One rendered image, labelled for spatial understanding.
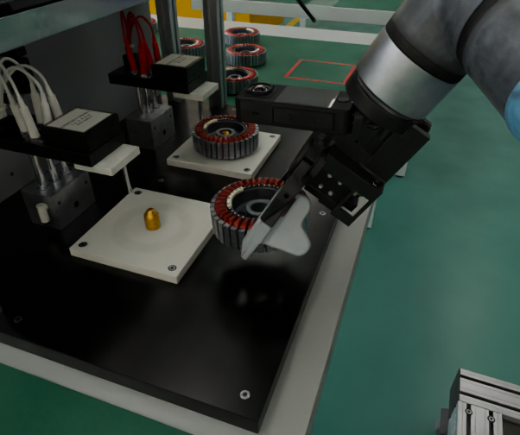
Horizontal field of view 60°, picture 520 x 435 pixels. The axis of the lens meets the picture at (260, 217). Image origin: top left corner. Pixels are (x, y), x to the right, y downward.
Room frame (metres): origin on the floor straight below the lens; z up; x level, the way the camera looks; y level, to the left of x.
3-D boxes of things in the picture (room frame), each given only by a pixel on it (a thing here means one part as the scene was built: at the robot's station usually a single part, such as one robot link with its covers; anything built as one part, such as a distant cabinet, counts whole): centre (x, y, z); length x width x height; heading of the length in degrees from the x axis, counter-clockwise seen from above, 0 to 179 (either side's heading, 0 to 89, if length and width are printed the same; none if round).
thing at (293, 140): (0.59, 0.11, 0.76); 0.64 x 0.47 x 0.02; 160
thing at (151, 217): (0.47, 0.14, 0.80); 0.02 x 0.02 x 0.03
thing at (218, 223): (0.42, 0.00, 0.84); 0.11 x 0.11 x 0.04
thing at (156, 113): (0.75, 0.19, 0.80); 0.08 x 0.05 x 0.06; 160
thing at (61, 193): (0.52, 0.28, 0.80); 0.08 x 0.05 x 0.06; 160
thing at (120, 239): (0.47, 0.14, 0.78); 0.15 x 0.15 x 0.01; 70
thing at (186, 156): (0.70, 0.06, 0.78); 0.15 x 0.15 x 0.01; 70
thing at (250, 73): (1.07, 0.06, 0.77); 0.11 x 0.11 x 0.04
